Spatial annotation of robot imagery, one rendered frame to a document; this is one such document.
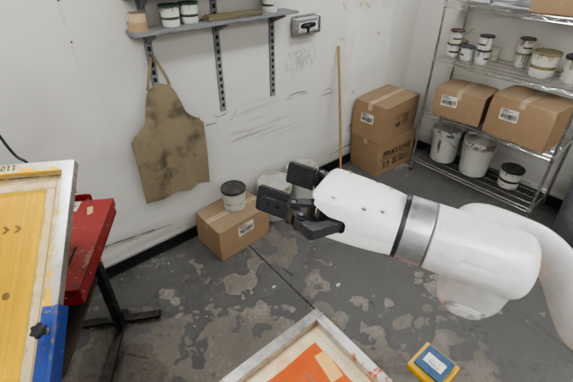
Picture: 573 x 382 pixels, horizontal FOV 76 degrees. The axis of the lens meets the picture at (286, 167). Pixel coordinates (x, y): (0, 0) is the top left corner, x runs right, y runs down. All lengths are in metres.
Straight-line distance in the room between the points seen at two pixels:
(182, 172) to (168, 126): 0.39
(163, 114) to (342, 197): 2.31
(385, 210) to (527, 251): 0.14
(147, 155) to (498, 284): 2.46
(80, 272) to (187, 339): 1.19
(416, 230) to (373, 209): 0.05
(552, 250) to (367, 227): 0.26
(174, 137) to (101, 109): 0.50
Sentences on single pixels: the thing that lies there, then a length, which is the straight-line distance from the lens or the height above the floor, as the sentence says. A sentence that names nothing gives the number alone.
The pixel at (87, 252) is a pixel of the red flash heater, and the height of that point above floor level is 1.10.
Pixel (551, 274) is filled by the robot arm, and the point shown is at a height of 1.86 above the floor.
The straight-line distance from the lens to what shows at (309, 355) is 1.47.
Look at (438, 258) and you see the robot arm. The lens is 0.42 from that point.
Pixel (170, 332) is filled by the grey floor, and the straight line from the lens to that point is 2.77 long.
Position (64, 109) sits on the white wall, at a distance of 2.51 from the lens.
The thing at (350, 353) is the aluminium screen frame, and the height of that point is 0.99.
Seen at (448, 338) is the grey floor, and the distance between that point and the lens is 2.84.
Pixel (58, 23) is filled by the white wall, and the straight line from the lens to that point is 2.40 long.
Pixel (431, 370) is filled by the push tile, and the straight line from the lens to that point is 1.51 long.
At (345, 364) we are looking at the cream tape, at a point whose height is 0.96.
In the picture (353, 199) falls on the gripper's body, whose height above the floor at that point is 1.98.
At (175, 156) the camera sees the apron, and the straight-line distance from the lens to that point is 2.80.
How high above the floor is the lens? 2.22
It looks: 32 degrees down
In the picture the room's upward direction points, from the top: straight up
